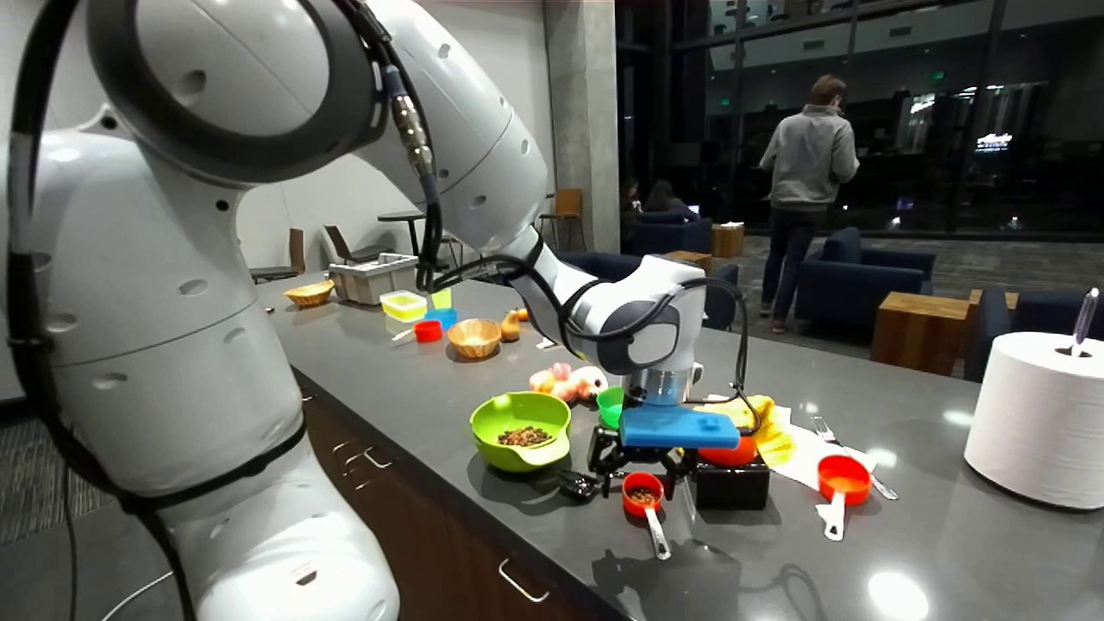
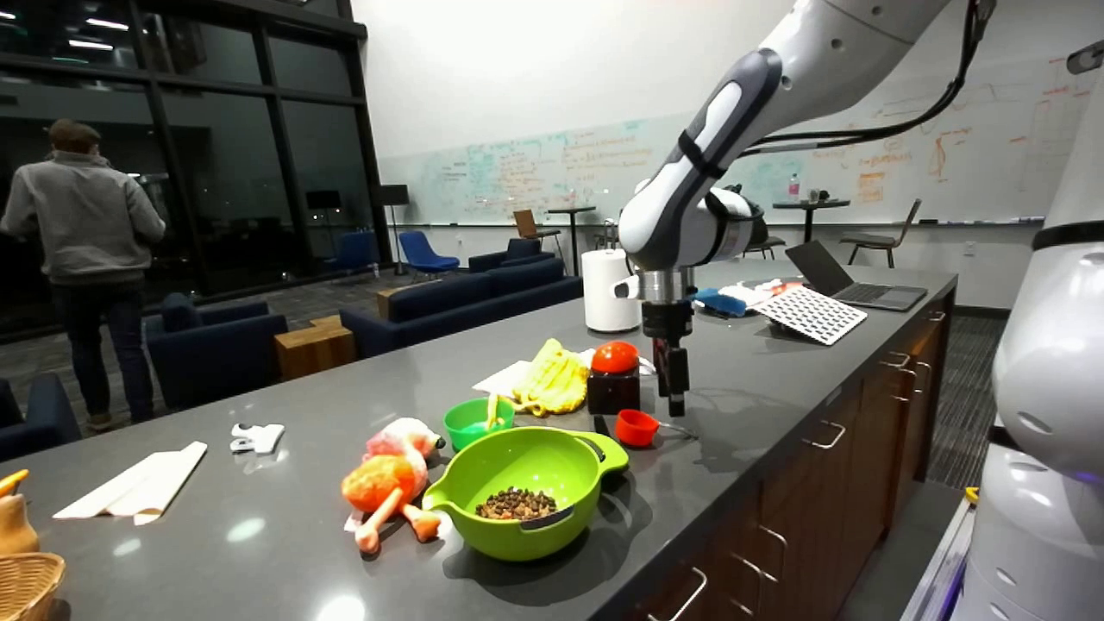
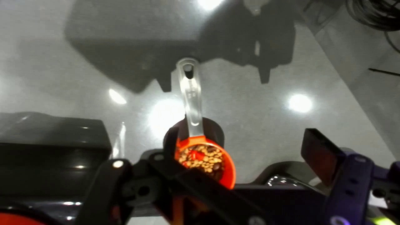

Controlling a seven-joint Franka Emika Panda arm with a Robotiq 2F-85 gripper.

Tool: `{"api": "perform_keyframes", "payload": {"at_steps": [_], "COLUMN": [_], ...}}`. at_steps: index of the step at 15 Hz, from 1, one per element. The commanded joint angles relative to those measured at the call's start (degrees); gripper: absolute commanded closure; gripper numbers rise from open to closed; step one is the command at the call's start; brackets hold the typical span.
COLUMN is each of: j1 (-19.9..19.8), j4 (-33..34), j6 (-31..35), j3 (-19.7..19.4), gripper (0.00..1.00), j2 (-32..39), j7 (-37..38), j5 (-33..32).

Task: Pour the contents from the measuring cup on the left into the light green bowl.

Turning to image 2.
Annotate tall bar table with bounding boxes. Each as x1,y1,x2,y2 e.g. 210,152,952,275
545,205,601,280

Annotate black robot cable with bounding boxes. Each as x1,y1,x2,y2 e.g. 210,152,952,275
738,0,999,160

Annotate blue lounge chair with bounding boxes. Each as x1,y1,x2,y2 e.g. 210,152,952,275
323,225,383,280
395,227,461,275

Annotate light green bowl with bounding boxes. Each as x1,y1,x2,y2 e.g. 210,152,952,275
422,425,633,566

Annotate white paper towel roll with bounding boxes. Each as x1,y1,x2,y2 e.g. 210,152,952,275
575,247,645,337

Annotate orange button on black box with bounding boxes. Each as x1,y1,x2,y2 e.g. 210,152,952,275
583,337,645,435

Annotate brown counter cabinet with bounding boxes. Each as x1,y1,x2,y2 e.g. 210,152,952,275
616,290,960,621

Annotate person in gray hoodie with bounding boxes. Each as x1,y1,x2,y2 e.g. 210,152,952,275
0,117,172,432

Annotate gray wooden chair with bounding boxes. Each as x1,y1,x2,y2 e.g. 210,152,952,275
837,196,928,274

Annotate wooden box table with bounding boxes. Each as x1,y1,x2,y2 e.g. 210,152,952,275
271,311,359,383

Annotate small green measuring cup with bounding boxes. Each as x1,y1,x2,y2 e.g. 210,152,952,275
441,393,520,457

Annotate wooden figure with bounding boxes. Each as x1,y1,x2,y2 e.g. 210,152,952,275
0,467,45,560

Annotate brown food pieces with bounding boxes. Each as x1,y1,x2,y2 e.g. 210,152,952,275
471,487,560,529

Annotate dark round table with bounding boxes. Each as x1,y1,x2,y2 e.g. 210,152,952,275
769,195,855,248

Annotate orange plush chicken toy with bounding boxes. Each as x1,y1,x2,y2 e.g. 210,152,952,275
337,454,455,563

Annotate whiteboard with writing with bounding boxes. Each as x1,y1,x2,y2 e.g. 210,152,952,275
383,48,1104,232

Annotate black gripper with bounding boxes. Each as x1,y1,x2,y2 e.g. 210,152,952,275
637,299,698,421

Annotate pink white plush toy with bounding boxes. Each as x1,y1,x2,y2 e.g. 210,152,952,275
362,413,448,467

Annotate white plate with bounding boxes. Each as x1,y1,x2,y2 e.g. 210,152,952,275
698,280,790,317

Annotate white folded paper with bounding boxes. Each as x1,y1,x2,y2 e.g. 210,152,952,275
48,439,215,529

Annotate dark blue armchair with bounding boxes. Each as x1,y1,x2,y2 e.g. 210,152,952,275
142,290,291,411

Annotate dark open laptop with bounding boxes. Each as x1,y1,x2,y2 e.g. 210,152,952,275
782,237,930,317

